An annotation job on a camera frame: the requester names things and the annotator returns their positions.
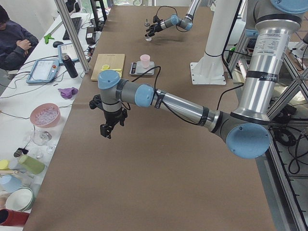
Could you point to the blue teach pendant near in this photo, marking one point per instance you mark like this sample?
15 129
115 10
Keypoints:
43 71

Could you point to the clear glass bowl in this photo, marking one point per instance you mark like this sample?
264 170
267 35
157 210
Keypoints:
40 138

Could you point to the aluminium frame post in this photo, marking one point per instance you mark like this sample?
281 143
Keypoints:
66 19

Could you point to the light blue cup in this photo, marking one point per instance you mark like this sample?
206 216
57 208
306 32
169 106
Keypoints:
10 183

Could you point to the glass sauce bottle metal cap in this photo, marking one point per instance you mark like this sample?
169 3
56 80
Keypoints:
147 27

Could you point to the black power adapter box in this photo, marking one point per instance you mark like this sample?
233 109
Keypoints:
90 35

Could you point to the purple cloth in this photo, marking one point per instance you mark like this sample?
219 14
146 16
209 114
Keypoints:
68 93

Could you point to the pink bowl with ice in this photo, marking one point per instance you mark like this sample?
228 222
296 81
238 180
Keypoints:
46 115

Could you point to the white green bowl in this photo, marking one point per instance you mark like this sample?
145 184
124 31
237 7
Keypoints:
20 200

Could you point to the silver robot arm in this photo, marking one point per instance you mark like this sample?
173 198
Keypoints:
182 24
172 116

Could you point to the red cup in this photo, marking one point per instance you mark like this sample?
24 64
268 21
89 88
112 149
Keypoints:
13 218

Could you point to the blue teach pendant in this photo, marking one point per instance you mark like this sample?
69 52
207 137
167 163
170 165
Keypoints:
67 49
43 71

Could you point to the green plastic clamp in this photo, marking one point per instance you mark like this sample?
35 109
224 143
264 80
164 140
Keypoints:
47 38

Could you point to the blue teach pendant far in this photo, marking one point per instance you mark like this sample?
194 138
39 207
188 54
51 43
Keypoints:
67 49

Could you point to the green cup lying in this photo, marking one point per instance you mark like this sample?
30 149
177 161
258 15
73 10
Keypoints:
30 164

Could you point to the black thermos bottle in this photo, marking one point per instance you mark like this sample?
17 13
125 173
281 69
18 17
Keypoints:
70 65

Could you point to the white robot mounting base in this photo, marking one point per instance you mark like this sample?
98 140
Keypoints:
209 70

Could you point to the yellow plastic knife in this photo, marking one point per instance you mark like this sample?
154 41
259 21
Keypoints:
117 69

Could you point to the black computer mouse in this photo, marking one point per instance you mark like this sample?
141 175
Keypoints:
57 43

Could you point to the pink plastic cup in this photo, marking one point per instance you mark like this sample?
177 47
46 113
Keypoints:
145 60

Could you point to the lemon slice top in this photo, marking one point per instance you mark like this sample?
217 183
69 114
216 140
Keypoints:
105 67

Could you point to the seated person dark jacket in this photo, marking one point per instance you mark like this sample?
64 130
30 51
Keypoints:
16 43

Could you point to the bamboo cutting board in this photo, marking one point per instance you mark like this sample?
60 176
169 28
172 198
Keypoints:
108 62

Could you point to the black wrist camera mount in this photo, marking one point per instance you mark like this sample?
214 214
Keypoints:
96 102
156 19

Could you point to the silver digital kitchen scale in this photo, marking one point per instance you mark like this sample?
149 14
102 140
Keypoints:
137 69

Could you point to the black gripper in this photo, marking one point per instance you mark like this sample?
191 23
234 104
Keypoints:
111 117
157 26

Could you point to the aluminium frame rail right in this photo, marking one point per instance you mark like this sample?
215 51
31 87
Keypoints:
284 168

